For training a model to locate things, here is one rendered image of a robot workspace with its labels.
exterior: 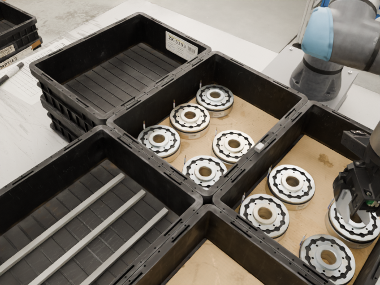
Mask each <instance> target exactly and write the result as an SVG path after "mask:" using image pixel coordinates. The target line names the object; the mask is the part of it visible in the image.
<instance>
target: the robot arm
mask: <svg viewBox="0 0 380 285"><path fill-rule="evenodd" d="M379 6H380V0H330V2H329V5H328V7H325V8H323V7H316V8H315V9H314V10H313V12H312V14H311V17H310V19H309V22H308V25H307V28H306V31H305V34H304V37H303V41H302V44H301V48H302V50H303V52H304V56H303V59H302V60H301V62H300V63H299V64H298V65H297V67H296V68H295V69H294V70H293V72H292V74H291V77H290V87H291V88H292V89H294V90H296V91H298V92H300V93H302V94H304V95H306V96H307V98H308V100H310V101H317V102H327V101H331V100H333V99H335V98H336V97H337V96H338V94H339V91H340V89H341V86H342V69H343V67H344V66H347V67H350V68H354V69H357V70H360V71H364V72H368V73H371V74H375V75H378V76H380V17H378V18H377V19H375V18H376V16H377V12H378V9H379ZM341 144H343V145H344V146H345V147H346V148H348V149H349V150H350V151H351V152H353V153H354V154H355V155H357V156H358V157H359V158H361V159H360V161H353V162H352V163H350V164H348V165H347V167H346V168H345V169H344V170H343V172H339V175H338V176H337V177H336V178H335V180H334V181H333V184H332V188H333V194H334V200H335V206H336V210H337V212H338V214H339V215H340V216H342V218H343V220H344V222H345V223H346V224H348V223H349V219H350V217H349V215H350V214H351V215H352V216H354V215H355V214H356V212H357V214H358V215H359V217H360V219H361V220H362V222H363V224H365V225H368V224H369V223H370V220H371V218H370V213H375V214H376V216H377V217H380V120H379V122H378V124H377V125H376V127H375V129H374V131H373V132H372V134H371V136H370V135H368V134H367V133H365V132H363V131H358V130H350V131H343V136H342V140H341Z"/></svg>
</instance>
